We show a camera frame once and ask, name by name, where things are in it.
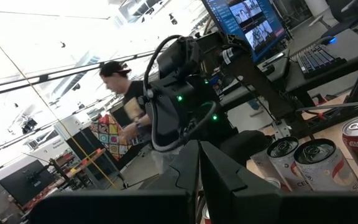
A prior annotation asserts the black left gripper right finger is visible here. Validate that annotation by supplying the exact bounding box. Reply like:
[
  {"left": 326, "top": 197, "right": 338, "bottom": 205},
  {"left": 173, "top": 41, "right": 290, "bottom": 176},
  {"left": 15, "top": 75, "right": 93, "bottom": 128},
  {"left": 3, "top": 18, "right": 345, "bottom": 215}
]
[{"left": 200, "top": 141, "right": 358, "bottom": 224}]

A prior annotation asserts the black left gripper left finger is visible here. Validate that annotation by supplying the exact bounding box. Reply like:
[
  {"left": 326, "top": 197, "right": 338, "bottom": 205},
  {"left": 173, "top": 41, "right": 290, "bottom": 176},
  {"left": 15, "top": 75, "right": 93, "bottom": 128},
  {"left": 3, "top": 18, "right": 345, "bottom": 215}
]
[{"left": 29, "top": 139, "right": 201, "bottom": 224}]

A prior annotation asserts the person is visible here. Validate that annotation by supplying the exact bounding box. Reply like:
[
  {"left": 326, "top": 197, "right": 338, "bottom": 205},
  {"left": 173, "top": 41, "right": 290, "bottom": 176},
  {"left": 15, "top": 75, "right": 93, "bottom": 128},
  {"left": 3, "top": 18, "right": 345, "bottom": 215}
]
[{"left": 99, "top": 60, "right": 154, "bottom": 147}]

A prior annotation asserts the wheeled metal cart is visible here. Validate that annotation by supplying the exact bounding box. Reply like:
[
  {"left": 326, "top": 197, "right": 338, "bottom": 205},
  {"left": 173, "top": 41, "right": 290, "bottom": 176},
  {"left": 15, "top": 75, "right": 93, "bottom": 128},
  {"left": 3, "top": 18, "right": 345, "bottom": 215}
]
[{"left": 50, "top": 147, "right": 130, "bottom": 190}]

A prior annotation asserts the person's hand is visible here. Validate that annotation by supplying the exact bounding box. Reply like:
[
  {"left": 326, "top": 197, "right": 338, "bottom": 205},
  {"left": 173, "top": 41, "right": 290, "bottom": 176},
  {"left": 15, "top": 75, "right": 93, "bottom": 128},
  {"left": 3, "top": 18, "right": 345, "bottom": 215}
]
[{"left": 122, "top": 123, "right": 141, "bottom": 141}]

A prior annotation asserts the colourful patterned cloth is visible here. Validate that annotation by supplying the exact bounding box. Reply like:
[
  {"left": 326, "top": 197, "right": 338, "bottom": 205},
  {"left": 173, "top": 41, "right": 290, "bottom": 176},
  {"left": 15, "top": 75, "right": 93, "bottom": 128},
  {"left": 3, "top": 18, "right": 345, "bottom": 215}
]
[{"left": 88, "top": 113, "right": 134, "bottom": 162}]

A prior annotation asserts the black desk monitor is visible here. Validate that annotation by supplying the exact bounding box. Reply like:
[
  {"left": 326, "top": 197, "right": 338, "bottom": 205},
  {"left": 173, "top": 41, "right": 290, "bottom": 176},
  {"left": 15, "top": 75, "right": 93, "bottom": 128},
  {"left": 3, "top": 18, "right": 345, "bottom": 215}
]
[{"left": 0, "top": 159, "right": 57, "bottom": 207}]

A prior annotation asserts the black smartphone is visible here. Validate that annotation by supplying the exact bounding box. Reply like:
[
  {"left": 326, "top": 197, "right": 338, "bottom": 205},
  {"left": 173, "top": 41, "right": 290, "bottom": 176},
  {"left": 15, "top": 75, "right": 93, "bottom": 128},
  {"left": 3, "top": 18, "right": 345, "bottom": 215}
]
[{"left": 258, "top": 51, "right": 287, "bottom": 68}]

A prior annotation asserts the black overhead beam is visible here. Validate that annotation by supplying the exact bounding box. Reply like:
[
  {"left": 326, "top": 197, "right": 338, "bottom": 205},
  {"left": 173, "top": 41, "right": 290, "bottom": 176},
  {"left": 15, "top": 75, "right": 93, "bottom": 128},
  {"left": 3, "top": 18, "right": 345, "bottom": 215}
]
[{"left": 0, "top": 51, "right": 167, "bottom": 100}]

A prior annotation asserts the backlit keyboard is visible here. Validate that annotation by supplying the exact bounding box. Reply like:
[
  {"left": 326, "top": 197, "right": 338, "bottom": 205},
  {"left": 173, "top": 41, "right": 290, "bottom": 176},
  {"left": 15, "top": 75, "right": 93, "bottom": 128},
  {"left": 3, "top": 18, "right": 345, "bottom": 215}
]
[{"left": 290, "top": 43, "right": 348, "bottom": 80}]

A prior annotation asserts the black mouse with blue light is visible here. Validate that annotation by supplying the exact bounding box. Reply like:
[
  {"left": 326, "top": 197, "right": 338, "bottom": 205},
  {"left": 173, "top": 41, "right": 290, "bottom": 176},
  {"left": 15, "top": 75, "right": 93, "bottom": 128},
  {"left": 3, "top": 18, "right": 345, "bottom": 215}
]
[{"left": 320, "top": 35, "right": 338, "bottom": 46}]

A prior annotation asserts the grey lower desk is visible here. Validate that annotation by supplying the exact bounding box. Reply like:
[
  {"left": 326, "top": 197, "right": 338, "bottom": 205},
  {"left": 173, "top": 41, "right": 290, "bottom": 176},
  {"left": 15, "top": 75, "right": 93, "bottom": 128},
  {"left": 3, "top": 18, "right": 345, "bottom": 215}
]
[{"left": 219, "top": 27, "right": 358, "bottom": 104}]

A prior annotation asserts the black office chair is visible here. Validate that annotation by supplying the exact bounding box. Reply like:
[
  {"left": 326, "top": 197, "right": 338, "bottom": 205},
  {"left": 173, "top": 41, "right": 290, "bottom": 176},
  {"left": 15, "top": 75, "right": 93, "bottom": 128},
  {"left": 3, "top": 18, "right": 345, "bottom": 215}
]
[{"left": 308, "top": 0, "right": 358, "bottom": 39}]

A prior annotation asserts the yellow floor cable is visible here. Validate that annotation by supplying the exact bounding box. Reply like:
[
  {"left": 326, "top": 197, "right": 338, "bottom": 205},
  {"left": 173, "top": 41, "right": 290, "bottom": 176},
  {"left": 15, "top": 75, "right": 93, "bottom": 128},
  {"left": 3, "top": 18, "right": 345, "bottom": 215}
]
[{"left": 57, "top": 119, "right": 118, "bottom": 190}]

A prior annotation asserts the black hanging camera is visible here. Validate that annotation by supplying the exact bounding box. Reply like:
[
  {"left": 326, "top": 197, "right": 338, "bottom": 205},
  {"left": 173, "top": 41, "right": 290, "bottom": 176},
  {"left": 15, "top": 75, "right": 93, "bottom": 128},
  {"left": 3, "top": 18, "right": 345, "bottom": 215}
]
[{"left": 21, "top": 117, "right": 39, "bottom": 134}]

